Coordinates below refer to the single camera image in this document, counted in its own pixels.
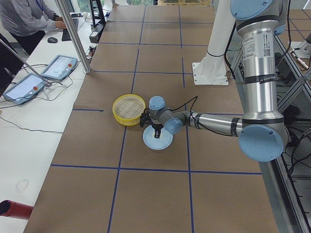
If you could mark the person in grey shirt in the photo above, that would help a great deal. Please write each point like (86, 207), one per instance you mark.
(28, 20)

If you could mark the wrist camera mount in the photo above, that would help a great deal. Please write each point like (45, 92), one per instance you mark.
(145, 118)

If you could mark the light blue plate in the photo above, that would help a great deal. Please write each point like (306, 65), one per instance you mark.
(158, 142)

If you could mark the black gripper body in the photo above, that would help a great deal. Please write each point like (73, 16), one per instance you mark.
(156, 127)

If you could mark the aluminium frame post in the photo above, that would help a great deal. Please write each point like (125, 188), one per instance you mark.
(73, 34)

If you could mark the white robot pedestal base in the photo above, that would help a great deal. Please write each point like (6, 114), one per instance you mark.
(211, 70)

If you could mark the red cylinder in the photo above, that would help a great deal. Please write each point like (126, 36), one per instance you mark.
(9, 208)

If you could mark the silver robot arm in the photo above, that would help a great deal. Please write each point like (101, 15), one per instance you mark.
(261, 132)

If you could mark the blue teach pendant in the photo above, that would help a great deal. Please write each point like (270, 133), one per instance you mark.
(59, 68)
(25, 90)

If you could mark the far blue teach pendant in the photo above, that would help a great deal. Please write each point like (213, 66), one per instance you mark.
(59, 68)

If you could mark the near blue teach pendant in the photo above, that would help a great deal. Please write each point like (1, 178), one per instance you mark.
(25, 90)

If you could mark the black power adapter box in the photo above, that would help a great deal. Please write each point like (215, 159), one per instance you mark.
(96, 33)

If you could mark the black computer mouse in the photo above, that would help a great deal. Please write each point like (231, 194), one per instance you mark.
(52, 40)

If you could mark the yellow round steamer basket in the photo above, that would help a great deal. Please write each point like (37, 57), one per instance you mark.
(127, 109)

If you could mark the thin diagonal metal rod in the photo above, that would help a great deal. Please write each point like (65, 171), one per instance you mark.
(45, 81)

